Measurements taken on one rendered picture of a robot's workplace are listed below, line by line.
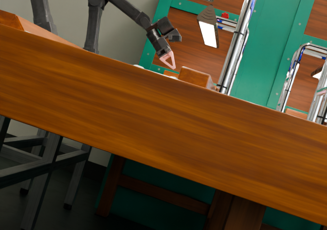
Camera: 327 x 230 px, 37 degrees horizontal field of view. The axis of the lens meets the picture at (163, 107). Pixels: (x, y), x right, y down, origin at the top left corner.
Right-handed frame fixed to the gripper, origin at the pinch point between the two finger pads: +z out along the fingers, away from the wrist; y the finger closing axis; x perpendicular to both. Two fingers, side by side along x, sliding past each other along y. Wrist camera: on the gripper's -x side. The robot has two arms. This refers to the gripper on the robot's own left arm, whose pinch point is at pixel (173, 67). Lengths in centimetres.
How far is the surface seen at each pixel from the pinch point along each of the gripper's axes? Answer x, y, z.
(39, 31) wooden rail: 15, -126, -2
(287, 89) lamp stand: -36, -11, 36
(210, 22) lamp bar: -22.6, -32.2, -2.1
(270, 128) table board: -13, -137, 39
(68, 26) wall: 53, 119, -85
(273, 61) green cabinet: -46, 47, 20
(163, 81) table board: -2, -137, 22
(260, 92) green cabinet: -31, 47, 30
